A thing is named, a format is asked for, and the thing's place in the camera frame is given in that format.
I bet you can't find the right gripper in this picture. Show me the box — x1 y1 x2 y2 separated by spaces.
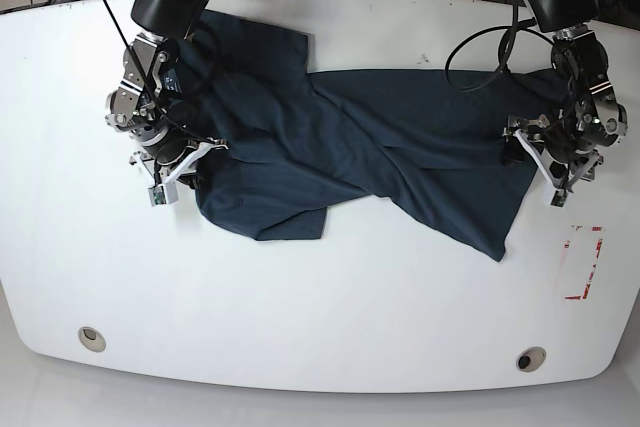
129 138 228 190

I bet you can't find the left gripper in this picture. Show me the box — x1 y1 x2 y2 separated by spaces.
500 114 604 207

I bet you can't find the dark blue t-shirt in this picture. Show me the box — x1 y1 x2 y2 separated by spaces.
168 11 567 260

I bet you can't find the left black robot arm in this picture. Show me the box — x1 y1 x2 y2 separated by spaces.
504 0 628 207

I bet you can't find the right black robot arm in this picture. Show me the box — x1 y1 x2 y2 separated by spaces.
105 0 227 206

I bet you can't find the red tape rectangle marking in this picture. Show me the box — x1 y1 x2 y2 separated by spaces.
557 225 605 301

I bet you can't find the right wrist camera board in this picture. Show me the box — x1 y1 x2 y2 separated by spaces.
147 182 178 207

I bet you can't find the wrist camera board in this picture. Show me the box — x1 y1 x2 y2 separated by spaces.
545 186 570 208
147 182 178 207

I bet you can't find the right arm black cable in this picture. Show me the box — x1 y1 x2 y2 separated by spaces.
77 0 226 148

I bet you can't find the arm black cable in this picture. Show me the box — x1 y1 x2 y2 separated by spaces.
77 0 226 148
443 0 561 94

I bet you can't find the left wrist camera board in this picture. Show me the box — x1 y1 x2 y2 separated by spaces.
545 186 570 208

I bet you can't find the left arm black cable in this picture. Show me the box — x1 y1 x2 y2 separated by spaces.
443 0 561 94

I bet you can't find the left table cable grommet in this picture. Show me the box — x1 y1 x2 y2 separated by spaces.
78 327 106 353

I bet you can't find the table cable grommet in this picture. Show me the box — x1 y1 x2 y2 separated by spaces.
78 327 106 353
516 346 546 373

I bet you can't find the right table cable grommet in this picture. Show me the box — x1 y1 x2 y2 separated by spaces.
516 346 546 373

